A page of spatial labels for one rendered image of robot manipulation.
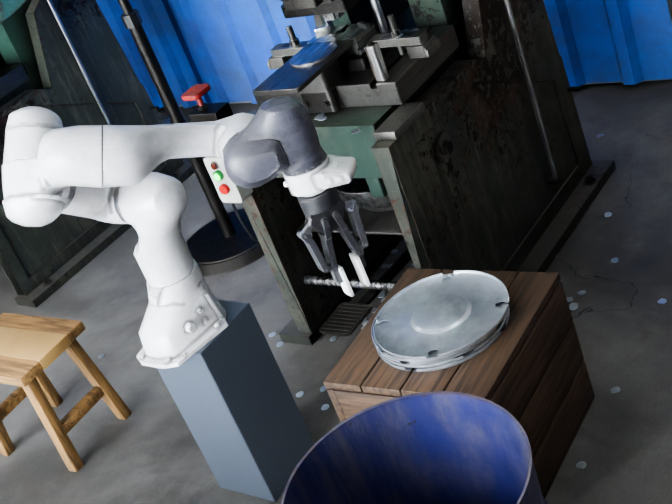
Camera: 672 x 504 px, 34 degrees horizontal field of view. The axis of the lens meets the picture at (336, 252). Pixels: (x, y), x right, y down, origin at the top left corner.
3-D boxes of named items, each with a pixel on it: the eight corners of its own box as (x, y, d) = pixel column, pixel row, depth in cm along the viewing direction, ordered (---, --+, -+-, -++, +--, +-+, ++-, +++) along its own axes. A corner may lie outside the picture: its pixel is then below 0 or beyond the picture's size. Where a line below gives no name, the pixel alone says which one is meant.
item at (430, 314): (504, 348, 212) (503, 345, 211) (363, 369, 221) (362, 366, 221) (513, 263, 235) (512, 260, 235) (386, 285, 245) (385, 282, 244)
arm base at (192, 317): (183, 372, 230) (156, 320, 224) (124, 362, 242) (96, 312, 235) (245, 307, 244) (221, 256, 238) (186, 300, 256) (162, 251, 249)
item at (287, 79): (316, 137, 258) (296, 86, 252) (271, 138, 267) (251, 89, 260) (370, 85, 274) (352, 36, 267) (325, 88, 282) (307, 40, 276)
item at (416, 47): (429, 57, 261) (416, 17, 256) (372, 61, 272) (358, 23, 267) (441, 45, 265) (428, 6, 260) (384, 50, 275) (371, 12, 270)
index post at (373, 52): (384, 81, 258) (372, 44, 253) (374, 82, 260) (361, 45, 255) (390, 75, 260) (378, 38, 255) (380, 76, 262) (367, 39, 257)
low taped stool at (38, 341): (-1, 456, 313) (-60, 366, 297) (55, 399, 329) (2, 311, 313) (79, 474, 293) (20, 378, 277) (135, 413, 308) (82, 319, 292)
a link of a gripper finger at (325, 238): (329, 217, 206) (322, 220, 205) (340, 270, 210) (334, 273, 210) (319, 212, 209) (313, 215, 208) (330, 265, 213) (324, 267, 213)
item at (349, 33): (360, 54, 269) (354, 37, 267) (313, 58, 279) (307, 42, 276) (379, 38, 275) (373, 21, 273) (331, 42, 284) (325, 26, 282)
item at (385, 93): (402, 105, 258) (394, 82, 255) (259, 111, 286) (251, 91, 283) (460, 45, 277) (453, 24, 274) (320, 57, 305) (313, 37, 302)
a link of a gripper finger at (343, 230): (322, 210, 209) (327, 205, 209) (350, 252, 215) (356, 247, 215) (332, 215, 206) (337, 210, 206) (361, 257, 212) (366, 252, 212)
